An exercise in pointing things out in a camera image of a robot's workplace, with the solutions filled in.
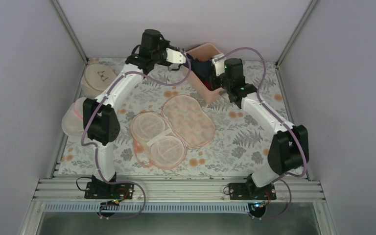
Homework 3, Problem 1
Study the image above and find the navy blue bra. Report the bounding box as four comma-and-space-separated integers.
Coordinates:
187, 53, 213, 83

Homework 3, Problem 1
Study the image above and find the floral peach mesh laundry bag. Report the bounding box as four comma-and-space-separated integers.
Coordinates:
130, 95, 216, 170

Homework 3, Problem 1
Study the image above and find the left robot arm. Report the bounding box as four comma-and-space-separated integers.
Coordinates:
80, 29, 190, 198

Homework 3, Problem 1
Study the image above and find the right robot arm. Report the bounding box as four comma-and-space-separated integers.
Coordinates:
210, 55, 309, 199

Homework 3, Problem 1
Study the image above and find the red bra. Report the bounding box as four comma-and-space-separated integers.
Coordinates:
204, 81, 215, 91

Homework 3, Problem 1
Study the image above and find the beige round mesh laundry bag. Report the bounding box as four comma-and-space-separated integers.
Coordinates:
80, 64, 117, 98

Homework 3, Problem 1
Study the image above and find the white pink-trimmed mesh laundry bag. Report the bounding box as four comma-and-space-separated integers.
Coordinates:
61, 97, 87, 138

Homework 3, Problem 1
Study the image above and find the pink plastic bin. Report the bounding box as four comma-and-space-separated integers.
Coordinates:
183, 42, 243, 104

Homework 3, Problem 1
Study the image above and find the floral patterned table mat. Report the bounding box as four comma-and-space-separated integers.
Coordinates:
57, 61, 288, 176

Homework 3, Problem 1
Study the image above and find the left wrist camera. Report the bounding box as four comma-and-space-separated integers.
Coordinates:
165, 48, 187, 64

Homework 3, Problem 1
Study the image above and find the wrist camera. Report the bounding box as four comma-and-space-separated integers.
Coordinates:
165, 48, 187, 64
211, 53, 226, 76

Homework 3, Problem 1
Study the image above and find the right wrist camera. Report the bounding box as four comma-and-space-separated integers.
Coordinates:
211, 53, 226, 76

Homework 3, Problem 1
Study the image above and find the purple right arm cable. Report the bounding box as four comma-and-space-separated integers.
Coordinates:
220, 47, 308, 221

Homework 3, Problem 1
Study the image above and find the aluminium frame post right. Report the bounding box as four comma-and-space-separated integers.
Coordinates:
276, 0, 319, 68

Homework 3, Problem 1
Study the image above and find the aluminium frame post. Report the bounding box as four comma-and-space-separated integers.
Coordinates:
276, 0, 319, 68
49, 0, 89, 64

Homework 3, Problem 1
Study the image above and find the aluminium frame post left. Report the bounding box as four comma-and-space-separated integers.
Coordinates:
49, 0, 89, 64

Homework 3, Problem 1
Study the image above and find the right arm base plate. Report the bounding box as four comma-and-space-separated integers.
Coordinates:
223, 183, 277, 200

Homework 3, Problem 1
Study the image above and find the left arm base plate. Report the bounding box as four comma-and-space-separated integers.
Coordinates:
84, 182, 135, 200

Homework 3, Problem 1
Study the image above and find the aluminium front rail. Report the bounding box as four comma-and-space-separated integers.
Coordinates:
33, 176, 326, 203

